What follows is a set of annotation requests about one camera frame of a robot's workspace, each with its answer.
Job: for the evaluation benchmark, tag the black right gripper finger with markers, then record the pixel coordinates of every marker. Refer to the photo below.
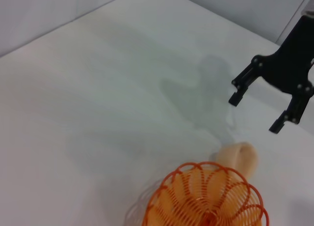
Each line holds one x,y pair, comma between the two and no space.
298,108
243,85

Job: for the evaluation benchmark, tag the beige round bread bun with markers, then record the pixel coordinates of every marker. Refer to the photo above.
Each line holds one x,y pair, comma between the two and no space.
247,157

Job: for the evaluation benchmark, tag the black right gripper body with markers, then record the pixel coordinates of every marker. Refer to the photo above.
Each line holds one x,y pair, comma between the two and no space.
289,64

